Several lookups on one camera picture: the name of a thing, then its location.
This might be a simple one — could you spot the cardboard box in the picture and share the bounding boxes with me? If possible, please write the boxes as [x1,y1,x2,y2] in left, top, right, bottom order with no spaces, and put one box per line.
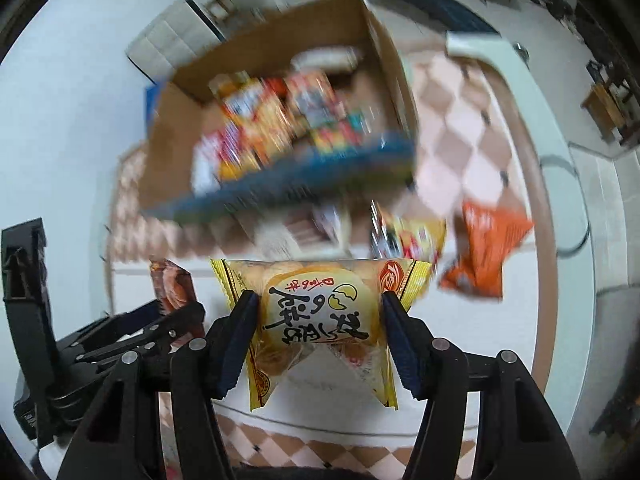
[137,0,421,221]

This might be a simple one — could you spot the black sit-up bench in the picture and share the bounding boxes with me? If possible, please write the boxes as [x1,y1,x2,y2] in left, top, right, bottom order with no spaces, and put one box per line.
[360,0,501,36]

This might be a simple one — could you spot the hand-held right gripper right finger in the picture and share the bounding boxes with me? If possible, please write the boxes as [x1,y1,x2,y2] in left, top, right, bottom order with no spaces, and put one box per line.
[381,289,583,480]

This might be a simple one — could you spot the wooden stool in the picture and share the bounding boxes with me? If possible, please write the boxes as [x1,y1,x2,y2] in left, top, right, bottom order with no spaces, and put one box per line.
[580,82,631,143]

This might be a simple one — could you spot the green snack packet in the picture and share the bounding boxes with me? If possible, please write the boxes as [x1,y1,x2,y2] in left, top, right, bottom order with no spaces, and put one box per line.
[310,110,371,156]

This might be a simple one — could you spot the blue folded mat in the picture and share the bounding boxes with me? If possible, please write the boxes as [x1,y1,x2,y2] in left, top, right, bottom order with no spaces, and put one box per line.
[144,82,161,126]

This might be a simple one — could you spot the brown snack packet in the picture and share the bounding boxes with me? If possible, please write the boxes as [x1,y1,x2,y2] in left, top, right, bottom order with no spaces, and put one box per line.
[150,257,196,316]

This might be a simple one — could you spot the grey white snack packet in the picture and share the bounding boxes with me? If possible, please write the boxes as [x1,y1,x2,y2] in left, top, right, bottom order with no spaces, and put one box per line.
[290,45,361,73]

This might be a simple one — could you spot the checkered printed tablecloth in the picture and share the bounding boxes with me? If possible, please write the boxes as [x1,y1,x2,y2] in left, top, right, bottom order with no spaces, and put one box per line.
[107,50,556,471]

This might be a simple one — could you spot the white padded chair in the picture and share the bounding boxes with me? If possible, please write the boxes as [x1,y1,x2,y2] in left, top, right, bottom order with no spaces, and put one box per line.
[125,0,226,81]

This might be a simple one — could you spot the white chocolate biscuit packet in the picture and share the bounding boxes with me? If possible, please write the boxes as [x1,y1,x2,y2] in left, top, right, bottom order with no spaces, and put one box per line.
[280,205,351,256]

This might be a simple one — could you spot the orange panda snack packet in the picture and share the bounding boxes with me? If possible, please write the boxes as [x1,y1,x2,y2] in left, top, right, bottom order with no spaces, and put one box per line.
[285,70,346,126]

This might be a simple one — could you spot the yellow egg cake packet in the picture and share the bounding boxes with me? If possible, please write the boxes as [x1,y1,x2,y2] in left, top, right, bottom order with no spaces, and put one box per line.
[210,257,433,413]

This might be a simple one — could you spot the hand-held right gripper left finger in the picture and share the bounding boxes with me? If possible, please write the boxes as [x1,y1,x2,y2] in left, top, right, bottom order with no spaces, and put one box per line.
[57,289,261,480]

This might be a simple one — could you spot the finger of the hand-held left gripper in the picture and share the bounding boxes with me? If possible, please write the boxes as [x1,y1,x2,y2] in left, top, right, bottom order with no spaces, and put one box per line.
[60,300,166,356]
[75,302,206,366]

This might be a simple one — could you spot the yellow instant noodle packet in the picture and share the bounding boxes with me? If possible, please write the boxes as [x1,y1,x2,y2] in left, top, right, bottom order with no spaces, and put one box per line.
[210,72,296,181]

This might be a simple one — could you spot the yellow cartoon snack packet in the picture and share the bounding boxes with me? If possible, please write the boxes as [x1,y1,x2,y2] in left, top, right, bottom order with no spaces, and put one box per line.
[370,200,448,266]

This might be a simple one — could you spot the red white stick sachet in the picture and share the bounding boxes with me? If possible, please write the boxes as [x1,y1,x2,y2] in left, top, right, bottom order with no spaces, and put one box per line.
[192,127,251,196]

